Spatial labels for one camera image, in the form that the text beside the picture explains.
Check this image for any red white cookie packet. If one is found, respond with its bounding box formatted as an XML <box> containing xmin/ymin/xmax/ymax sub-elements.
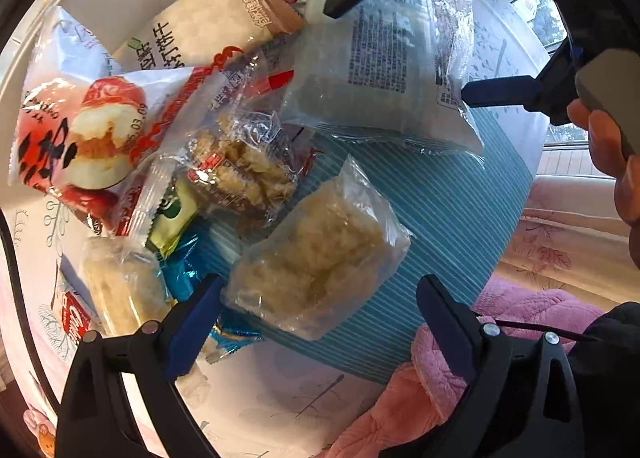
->
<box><xmin>52</xmin><ymin>278</ymin><xmax>103</xmax><ymax>364</ymax></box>

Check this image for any large clear snack packet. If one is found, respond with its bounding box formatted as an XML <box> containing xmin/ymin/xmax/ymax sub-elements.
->
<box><xmin>280</xmin><ymin>0</ymin><xmax>486</xmax><ymax>156</ymax></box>

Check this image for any clear oat cookie packet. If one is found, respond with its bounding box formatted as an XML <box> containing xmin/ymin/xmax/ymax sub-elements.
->
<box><xmin>182</xmin><ymin>103</ymin><xmax>316</xmax><ymax>229</ymax></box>

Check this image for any thin black cable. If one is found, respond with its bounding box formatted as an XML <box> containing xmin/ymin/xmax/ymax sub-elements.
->
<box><xmin>492</xmin><ymin>320</ymin><xmax>598</xmax><ymax>341</ymax></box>

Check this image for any pale leaf-print sheet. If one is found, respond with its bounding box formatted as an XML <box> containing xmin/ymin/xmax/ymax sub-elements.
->
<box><xmin>495</xmin><ymin>175</ymin><xmax>640</xmax><ymax>294</ymax></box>

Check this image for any pale pastry clear packet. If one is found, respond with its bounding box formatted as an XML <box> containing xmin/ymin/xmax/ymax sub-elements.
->
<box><xmin>80</xmin><ymin>235</ymin><xmax>176</xmax><ymax>339</ymax></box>

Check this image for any pink fluffy blanket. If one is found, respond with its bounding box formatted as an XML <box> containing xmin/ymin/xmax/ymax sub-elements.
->
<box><xmin>320</xmin><ymin>275</ymin><xmax>616</xmax><ymax>458</ymax></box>

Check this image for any person's dark clothing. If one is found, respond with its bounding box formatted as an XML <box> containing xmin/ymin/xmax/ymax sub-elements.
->
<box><xmin>567</xmin><ymin>302</ymin><xmax>640</xmax><ymax>458</ymax></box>

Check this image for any beige cracker packet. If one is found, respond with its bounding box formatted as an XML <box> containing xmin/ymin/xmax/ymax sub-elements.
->
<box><xmin>112</xmin><ymin>0</ymin><xmax>307</xmax><ymax>76</ymax></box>

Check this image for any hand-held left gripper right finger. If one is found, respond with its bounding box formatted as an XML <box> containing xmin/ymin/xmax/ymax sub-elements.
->
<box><xmin>416</xmin><ymin>274</ymin><xmax>588</xmax><ymax>458</ymax></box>

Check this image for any blue foil snack packet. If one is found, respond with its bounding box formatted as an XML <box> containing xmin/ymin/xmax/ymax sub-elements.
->
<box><xmin>162</xmin><ymin>228</ymin><xmax>266</xmax><ymax>364</ymax></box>

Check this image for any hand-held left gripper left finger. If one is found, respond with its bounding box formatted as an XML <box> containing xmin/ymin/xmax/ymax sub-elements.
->
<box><xmin>55</xmin><ymin>275</ymin><xmax>226</xmax><ymax>458</ymax></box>

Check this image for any clear rice crisp packet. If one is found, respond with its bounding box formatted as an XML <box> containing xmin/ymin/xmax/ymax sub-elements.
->
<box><xmin>220</xmin><ymin>155</ymin><xmax>412</xmax><ymax>341</ymax></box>

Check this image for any red-edged clear snack packet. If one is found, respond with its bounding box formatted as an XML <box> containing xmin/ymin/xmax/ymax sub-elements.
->
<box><xmin>112</xmin><ymin>52</ymin><xmax>296</xmax><ymax>249</ymax></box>

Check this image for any person's right hand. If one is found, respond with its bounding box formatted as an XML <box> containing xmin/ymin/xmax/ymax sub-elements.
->
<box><xmin>566</xmin><ymin>99</ymin><xmax>640</xmax><ymax>240</ymax></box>

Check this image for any small green snack packet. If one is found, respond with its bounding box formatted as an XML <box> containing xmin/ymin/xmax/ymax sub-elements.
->
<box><xmin>147</xmin><ymin>178</ymin><xmax>203</xmax><ymax>259</ymax></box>

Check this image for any teal striped mat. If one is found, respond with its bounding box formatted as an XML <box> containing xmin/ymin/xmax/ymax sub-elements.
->
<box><xmin>200</xmin><ymin>103</ymin><xmax>548</xmax><ymax>386</ymax></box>

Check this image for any white red bun packet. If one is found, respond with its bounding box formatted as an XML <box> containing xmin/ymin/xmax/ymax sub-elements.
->
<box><xmin>9</xmin><ymin>5</ymin><xmax>151</xmax><ymax>221</ymax></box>

